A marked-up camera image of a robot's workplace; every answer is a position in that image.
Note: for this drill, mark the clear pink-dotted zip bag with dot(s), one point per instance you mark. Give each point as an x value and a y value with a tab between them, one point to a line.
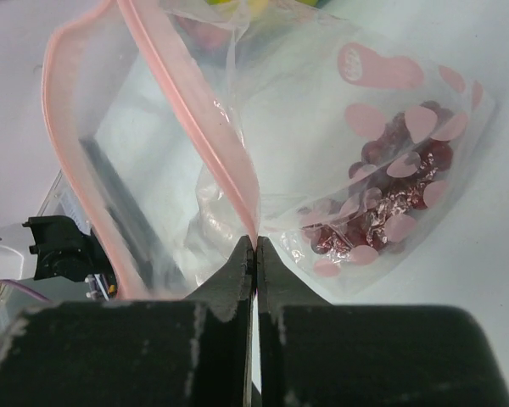
183	127

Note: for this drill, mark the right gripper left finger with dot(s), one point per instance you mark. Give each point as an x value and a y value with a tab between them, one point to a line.
190	352

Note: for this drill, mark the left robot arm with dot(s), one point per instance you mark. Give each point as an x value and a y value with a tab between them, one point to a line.
46	247

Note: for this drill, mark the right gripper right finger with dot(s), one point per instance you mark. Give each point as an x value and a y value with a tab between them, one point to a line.
313	353

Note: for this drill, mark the red grape bunch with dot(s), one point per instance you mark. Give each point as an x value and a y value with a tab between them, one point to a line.
384	196

